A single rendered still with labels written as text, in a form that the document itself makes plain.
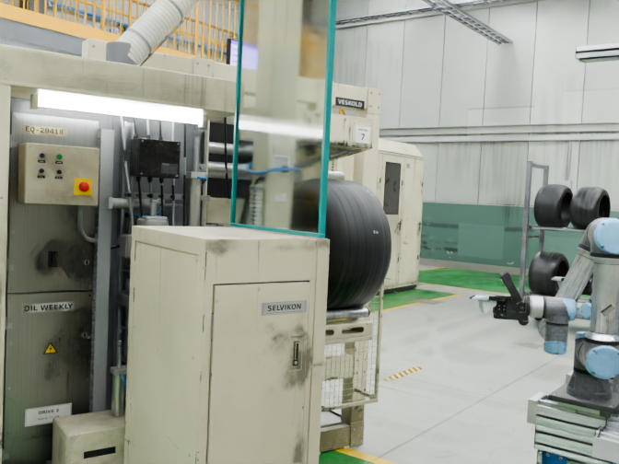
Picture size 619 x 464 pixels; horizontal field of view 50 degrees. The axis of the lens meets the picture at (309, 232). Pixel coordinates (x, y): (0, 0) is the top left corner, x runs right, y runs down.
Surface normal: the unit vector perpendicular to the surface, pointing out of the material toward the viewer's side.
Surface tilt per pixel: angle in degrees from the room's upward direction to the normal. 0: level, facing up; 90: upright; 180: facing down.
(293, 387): 90
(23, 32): 90
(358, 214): 60
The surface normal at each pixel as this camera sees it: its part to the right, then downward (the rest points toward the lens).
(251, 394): 0.57, 0.07
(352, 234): 0.33, -0.16
